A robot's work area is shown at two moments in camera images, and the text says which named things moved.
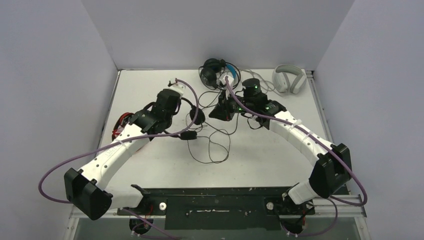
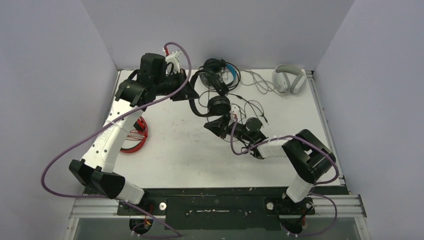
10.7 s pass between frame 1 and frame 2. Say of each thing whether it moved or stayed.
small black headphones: moved
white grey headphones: stayed
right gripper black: moved
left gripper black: moved
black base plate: stayed
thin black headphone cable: moved
